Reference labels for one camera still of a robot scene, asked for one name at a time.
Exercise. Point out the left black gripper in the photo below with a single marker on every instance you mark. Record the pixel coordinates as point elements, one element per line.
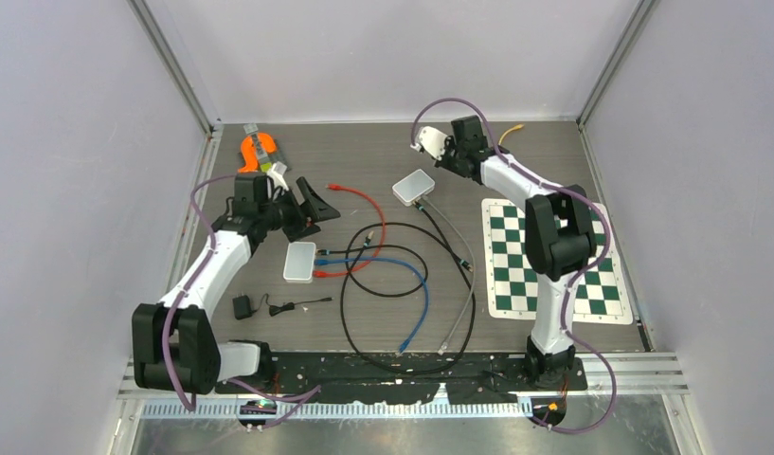
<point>314,207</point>

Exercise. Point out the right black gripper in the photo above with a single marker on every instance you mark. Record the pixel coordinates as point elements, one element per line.
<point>449,144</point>

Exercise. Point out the white network switch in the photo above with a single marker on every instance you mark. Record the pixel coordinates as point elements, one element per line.
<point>299,265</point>
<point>413,187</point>

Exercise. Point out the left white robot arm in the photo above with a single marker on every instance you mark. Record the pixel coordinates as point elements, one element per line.
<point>173,344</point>

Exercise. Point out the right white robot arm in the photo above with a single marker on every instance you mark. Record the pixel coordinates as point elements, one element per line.
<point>559,237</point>

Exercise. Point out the grey lego baseplate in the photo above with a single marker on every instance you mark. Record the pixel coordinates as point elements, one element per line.
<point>250,128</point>

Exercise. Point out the orange S-shaped block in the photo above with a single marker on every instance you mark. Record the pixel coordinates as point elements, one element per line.
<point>258,151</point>

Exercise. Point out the black power adapter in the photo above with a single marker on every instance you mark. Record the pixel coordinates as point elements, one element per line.
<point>243,307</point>

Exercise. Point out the green white chessboard mat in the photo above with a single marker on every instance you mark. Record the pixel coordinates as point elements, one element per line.
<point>512,286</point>

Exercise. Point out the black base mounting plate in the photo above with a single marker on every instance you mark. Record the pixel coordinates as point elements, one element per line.
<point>345,378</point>

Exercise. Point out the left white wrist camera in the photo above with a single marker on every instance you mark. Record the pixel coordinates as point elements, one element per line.
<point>277,174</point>

